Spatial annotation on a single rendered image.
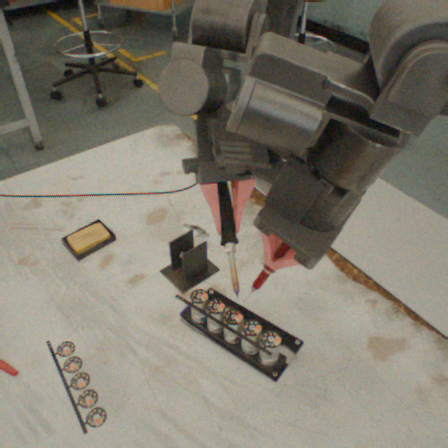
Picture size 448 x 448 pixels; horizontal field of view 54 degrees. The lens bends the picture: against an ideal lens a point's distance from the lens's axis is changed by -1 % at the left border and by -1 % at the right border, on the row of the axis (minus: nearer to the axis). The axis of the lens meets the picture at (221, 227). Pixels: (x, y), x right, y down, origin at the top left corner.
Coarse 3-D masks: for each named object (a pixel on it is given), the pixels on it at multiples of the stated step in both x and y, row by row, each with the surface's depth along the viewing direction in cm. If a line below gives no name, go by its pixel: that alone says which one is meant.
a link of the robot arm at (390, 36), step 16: (400, 0) 28; (416, 0) 27; (432, 0) 27; (384, 16) 29; (400, 16) 27; (416, 16) 25; (432, 16) 25; (368, 32) 31; (384, 32) 27; (400, 32) 25; (416, 32) 25; (432, 32) 25; (384, 48) 26; (400, 48) 26; (384, 64) 27; (384, 80) 27
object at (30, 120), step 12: (0, 0) 181; (0, 12) 187; (0, 24) 190; (0, 36) 193; (12, 48) 198; (12, 60) 201; (12, 72) 204; (24, 84) 210; (24, 96) 213; (24, 108) 216; (24, 120) 221; (0, 132) 216; (36, 132) 226
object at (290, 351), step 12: (228, 300) 65; (252, 312) 64; (264, 324) 62; (204, 336) 61; (288, 336) 61; (228, 348) 59; (288, 348) 59; (288, 360) 58; (264, 372) 57; (276, 372) 57
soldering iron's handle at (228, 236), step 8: (224, 184) 60; (224, 192) 60; (224, 200) 59; (224, 208) 59; (232, 208) 60; (224, 216) 59; (232, 216) 59; (224, 224) 58; (232, 224) 58; (224, 232) 58; (232, 232) 58; (224, 240) 57; (232, 240) 57
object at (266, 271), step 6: (282, 246) 45; (288, 246) 44; (276, 252) 46; (282, 252) 45; (276, 258) 46; (264, 264) 48; (264, 270) 48; (270, 270) 48; (276, 270) 48; (258, 276) 50; (264, 276) 49; (258, 282) 50; (258, 288) 51
